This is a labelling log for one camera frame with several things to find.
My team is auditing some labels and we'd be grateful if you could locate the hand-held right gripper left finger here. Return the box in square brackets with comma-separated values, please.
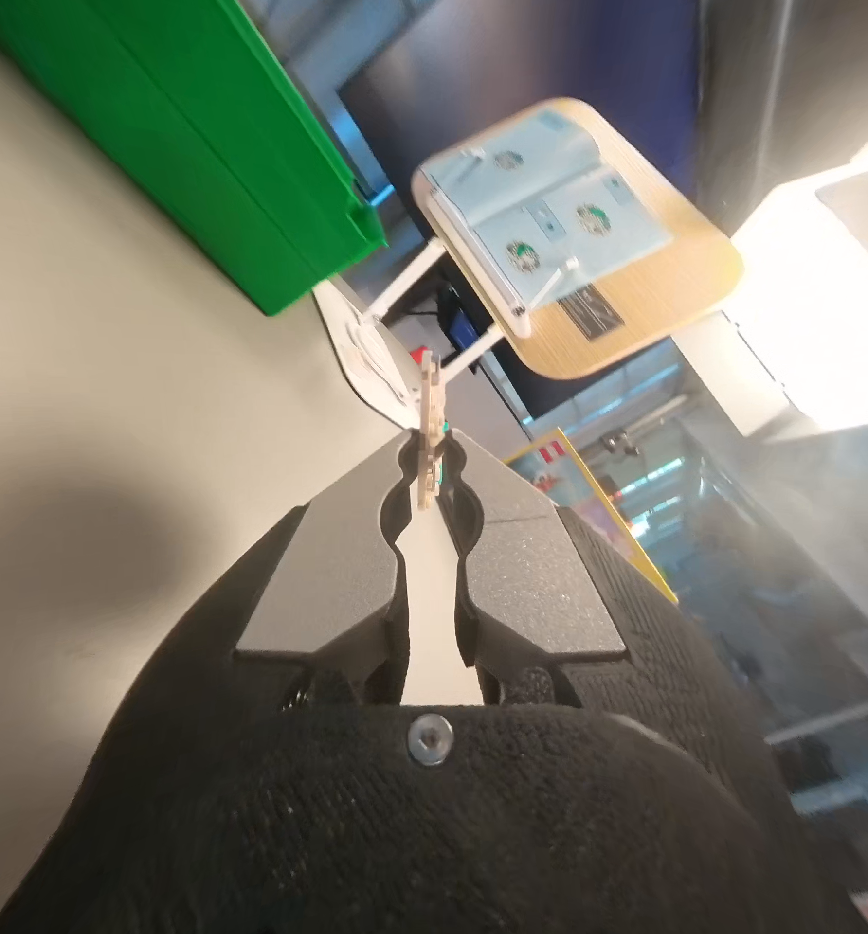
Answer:
[233, 431, 415, 703]

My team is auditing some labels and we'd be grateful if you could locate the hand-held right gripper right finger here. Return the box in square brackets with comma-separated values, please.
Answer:
[443, 429, 630, 703]

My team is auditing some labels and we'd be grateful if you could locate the round white lego plate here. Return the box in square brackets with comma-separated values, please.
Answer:
[414, 350, 452, 515]

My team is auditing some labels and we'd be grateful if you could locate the yellow lego box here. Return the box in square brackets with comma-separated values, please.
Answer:
[503, 427, 679, 604]

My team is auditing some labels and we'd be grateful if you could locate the small black blue device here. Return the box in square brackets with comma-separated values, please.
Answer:
[436, 287, 484, 353]

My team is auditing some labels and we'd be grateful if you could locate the studio light panel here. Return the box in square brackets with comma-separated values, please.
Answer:
[726, 123, 868, 440]

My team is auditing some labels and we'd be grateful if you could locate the light blue instruction booklet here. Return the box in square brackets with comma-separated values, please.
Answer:
[414, 109, 676, 312]

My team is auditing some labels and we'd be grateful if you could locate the green plastic bin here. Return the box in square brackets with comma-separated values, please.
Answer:
[0, 0, 390, 318]

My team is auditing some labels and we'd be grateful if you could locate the large black screen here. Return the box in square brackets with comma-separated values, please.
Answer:
[335, 0, 706, 220]

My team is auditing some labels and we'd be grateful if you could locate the white elastic page cord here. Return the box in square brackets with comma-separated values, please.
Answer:
[513, 257, 582, 316]
[427, 146, 489, 197]

